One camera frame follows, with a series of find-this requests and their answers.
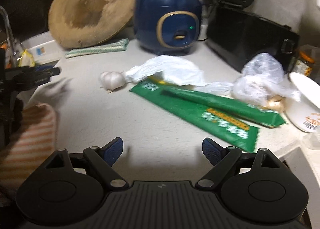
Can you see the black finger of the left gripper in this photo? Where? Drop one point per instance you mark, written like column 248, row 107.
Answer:
column 51, row 71

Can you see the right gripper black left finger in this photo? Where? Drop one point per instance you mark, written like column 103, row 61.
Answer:
column 100, row 161

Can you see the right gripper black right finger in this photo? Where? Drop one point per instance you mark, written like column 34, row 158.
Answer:
column 222, row 160

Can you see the green noodle package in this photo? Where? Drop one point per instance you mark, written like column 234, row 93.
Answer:
column 214, row 121
column 267, row 118

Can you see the garlic bulb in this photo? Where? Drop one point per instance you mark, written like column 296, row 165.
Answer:
column 111, row 81

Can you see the clear plastic bag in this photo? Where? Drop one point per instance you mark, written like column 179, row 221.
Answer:
column 261, row 79

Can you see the white paper bowl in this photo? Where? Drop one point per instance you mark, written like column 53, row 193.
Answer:
column 304, row 114

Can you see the white plastic bag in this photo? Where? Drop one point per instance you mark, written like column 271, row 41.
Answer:
column 171, row 70

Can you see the steel faucet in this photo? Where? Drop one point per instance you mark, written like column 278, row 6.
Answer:
column 10, row 38

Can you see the white soap box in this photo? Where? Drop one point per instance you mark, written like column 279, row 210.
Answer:
column 44, row 48

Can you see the yellow rim sink strainer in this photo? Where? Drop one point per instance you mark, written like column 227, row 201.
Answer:
column 26, row 59

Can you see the pink striped dish cloth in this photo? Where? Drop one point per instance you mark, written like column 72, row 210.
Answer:
column 28, row 148

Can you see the round wooden cutting board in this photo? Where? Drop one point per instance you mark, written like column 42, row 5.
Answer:
column 85, row 23

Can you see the ginger root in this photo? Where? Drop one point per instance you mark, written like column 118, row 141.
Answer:
column 276, row 103

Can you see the black rice cooker open lid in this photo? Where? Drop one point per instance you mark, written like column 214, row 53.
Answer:
column 237, row 36

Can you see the blue rice cooker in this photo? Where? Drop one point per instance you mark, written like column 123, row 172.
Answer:
column 167, row 27

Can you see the orange lid pickle jar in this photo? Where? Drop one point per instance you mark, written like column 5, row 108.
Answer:
column 307, row 61

